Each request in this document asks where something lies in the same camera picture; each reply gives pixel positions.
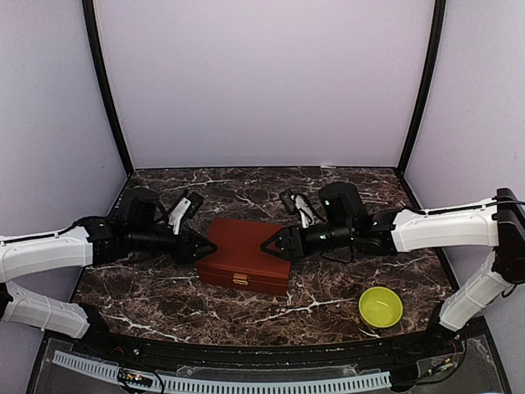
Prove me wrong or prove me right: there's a red jewelry box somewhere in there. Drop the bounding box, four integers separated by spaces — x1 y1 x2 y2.
197 217 290 296

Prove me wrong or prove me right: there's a lime green bowl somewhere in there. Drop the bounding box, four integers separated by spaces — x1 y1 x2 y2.
358 286 404 328

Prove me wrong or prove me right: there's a left black frame post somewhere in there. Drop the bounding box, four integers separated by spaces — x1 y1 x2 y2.
81 0 135 177

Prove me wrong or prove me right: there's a white slotted cable duct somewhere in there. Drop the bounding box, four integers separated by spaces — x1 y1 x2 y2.
52 350 392 393

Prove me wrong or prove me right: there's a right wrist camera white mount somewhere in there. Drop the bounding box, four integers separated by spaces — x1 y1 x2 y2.
279 190 322 228

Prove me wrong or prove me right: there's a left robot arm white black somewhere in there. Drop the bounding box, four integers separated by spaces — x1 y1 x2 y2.
1 188 217 358

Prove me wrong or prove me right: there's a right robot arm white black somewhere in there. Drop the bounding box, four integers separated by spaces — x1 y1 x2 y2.
260 181 524 356

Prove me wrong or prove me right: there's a black frame post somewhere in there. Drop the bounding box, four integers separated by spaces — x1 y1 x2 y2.
396 0 446 179
81 0 135 177

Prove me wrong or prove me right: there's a right black frame post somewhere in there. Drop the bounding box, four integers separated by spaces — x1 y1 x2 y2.
396 0 446 179

